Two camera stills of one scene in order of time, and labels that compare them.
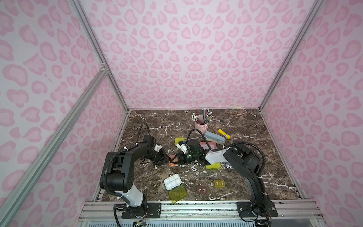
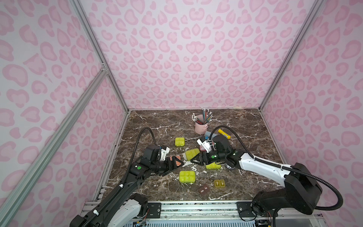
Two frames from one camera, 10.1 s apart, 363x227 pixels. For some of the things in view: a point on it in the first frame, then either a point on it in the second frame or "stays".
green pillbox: (217, 165) stays
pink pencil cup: (200, 125) stays
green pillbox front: (177, 191) to (187, 176)
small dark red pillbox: (202, 189) stays
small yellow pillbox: (219, 183) stays
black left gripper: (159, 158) to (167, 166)
